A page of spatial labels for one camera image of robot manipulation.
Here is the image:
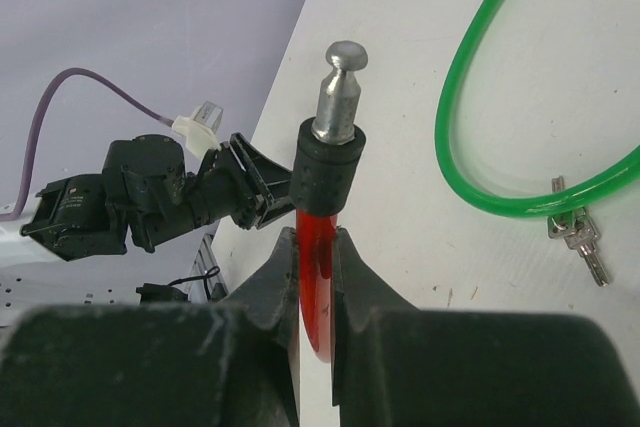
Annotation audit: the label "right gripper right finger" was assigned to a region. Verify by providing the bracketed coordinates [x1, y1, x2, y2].
[332, 229, 631, 426]

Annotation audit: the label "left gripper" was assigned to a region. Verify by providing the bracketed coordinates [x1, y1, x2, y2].
[197, 133, 295, 230]

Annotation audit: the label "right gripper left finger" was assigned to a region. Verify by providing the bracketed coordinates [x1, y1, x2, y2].
[1, 228, 300, 426]

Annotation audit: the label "red cable lock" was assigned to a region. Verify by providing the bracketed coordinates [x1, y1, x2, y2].
[290, 40, 368, 363]

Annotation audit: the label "silver keys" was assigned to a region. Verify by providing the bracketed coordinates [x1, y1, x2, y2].
[547, 207, 610, 287]

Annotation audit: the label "green cable lock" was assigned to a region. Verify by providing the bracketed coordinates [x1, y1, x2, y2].
[434, 0, 639, 218]

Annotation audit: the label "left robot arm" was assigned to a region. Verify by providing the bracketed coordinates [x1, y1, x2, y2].
[1, 133, 293, 268]

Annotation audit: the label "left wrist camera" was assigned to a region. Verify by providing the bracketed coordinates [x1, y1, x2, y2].
[171, 101, 224, 160]

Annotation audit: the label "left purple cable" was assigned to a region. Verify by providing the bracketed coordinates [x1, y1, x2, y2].
[0, 68, 176, 221]

